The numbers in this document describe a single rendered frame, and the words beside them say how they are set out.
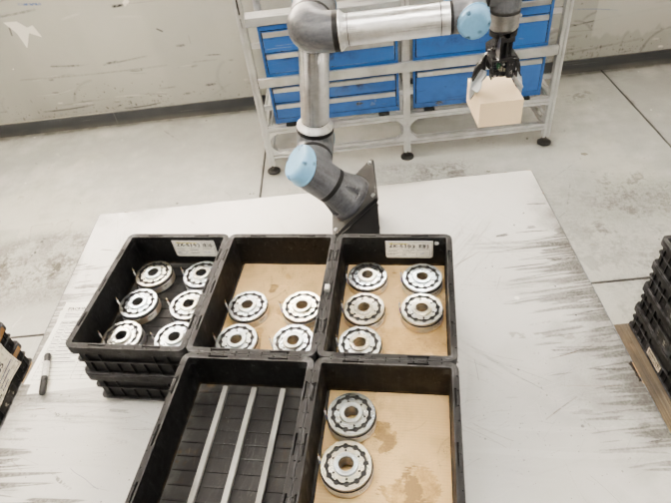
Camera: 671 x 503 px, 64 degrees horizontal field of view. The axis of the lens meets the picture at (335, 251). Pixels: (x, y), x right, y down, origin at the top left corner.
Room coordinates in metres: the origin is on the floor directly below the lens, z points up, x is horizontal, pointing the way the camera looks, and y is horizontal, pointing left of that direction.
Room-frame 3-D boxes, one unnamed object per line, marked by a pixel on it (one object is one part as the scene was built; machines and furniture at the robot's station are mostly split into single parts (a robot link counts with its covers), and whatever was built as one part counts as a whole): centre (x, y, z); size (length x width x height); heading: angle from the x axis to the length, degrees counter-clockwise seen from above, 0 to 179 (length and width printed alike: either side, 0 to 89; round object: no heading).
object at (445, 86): (2.78, -0.92, 0.60); 0.72 x 0.03 x 0.56; 86
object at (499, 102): (1.41, -0.52, 1.08); 0.16 x 0.12 x 0.07; 176
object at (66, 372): (1.05, 0.77, 0.70); 0.33 x 0.23 x 0.01; 176
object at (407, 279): (0.96, -0.21, 0.86); 0.10 x 0.10 x 0.01
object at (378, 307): (0.89, -0.05, 0.86); 0.10 x 0.10 x 0.01
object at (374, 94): (2.83, -0.12, 0.60); 0.72 x 0.03 x 0.56; 86
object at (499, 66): (1.38, -0.52, 1.24); 0.09 x 0.08 x 0.12; 176
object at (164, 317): (1.00, 0.47, 0.87); 0.40 x 0.30 x 0.11; 168
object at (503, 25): (1.39, -0.52, 1.32); 0.08 x 0.08 x 0.05
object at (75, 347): (1.00, 0.47, 0.92); 0.40 x 0.30 x 0.02; 168
